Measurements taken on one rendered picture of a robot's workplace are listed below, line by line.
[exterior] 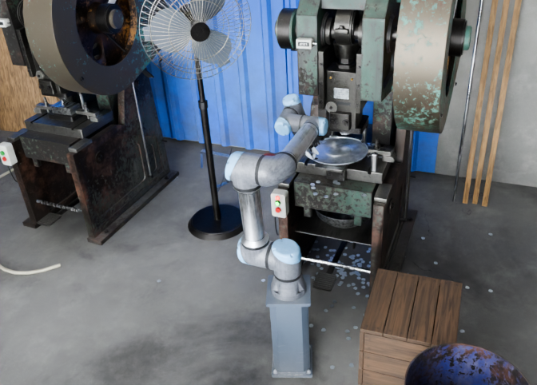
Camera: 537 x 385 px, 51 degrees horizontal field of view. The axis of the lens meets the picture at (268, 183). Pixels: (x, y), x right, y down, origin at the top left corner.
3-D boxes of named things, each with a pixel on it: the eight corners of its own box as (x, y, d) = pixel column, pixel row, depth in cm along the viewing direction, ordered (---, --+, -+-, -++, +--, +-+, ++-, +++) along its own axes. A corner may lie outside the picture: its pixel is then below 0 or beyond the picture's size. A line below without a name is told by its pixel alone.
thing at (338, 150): (345, 132, 288) (345, 131, 288) (380, 153, 265) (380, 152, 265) (297, 148, 278) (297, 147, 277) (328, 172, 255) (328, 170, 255)
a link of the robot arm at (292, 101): (277, 104, 242) (284, 92, 247) (286, 124, 249) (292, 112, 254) (294, 102, 238) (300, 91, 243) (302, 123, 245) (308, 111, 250)
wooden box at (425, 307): (447, 406, 236) (456, 349, 218) (357, 384, 248) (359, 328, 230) (454, 338, 268) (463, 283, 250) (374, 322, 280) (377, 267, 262)
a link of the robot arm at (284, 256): (296, 283, 226) (294, 256, 219) (265, 275, 231) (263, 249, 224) (306, 265, 236) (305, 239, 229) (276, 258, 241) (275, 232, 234)
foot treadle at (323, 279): (331, 298, 281) (331, 290, 278) (312, 293, 284) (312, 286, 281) (359, 232, 327) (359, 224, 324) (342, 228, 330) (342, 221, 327)
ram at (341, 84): (354, 132, 263) (355, 73, 248) (323, 129, 268) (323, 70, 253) (362, 118, 277) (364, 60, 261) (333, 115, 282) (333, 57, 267)
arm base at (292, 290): (306, 301, 231) (305, 283, 226) (269, 301, 232) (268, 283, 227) (306, 276, 244) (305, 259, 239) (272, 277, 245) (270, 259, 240)
